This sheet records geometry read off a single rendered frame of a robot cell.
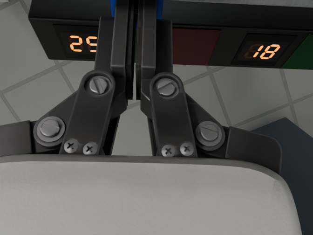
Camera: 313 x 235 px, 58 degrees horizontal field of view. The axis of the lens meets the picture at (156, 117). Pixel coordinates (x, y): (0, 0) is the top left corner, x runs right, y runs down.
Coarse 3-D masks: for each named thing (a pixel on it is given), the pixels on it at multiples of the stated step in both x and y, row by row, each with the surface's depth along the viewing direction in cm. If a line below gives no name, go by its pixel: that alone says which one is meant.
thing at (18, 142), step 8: (0, 128) 10; (8, 128) 10; (16, 128) 10; (24, 128) 10; (32, 128) 10; (0, 136) 10; (8, 136) 10; (16, 136) 10; (24, 136) 10; (32, 136) 10; (0, 144) 9; (8, 144) 9; (16, 144) 10; (24, 144) 10; (32, 144) 10; (0, 152) 9; (8, 152) 9; (16, 152) 9; (24, 152) 9; (32, 152) 9; (40, 152) 10; (48, 152) 10; (56, 152) 10
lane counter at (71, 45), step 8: (56, 24) 16; (56, 32) 16; (64, 32) 16; (72, 32) 16; (80, 32) 16; (88, 32) 16; (96, 32) 16; (64, 40) 17; (72, 40) 17; (80, 40) 17; (88, 40) 17; (96, 40) 17; (64, 48) 18; (72, 48) 18; (80, 48) 18; (88, 48) 18; (72, 56) 18; (80, 56) 18; (88, 56) 18
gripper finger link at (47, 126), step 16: (128, 0) 11; (128, 16) 11; (112, 32) 11; (128, 32) 10; (96, 48) 11; (112, 48) 10; (128, 48) 10; (96, 64) 11; (112, 64) 10; (128, 64) 10; (128, 80) 11; (128, 96) 12; (48, 112) 10; (64, 112) 10; (112, 112) 11; (48, 128) 9; (64, 128) 10; (48, 144) 9
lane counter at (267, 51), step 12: (252, 36) 16; (264, 36) 16; (276, 36) 16; (288, 36) 16; (240, 48) 18; (252, 48) 18; (264, 48) 18; (276, 48) 17; (240, 60) 19; (252, 60) 19; (264, 60) 19; (276, 60) 19
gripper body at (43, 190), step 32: (0, 160) 8; (32, 160) 8; (64, 160) 8; (96, 160) 8; (128, 160) 8; (160, 160) 8; (192, 160) 8; (224, 160) 9; (0, 192) 7; (32, 192) 7; (64, 192) 8; (96, 192) 8; (128, 192) 8; (160, 192) 8; (192, 192) 8; (224, 192) 8; (256, 192) 8; (288, 192) 8; (0, 224) 7; (32, 224) 7; (64, 224) 7; (96, 224) 7; (128, 224) 7; (160, 224) 7; (192, 224) 7; (224, 224) 7; (256, 224) 7; (288, 224) 8
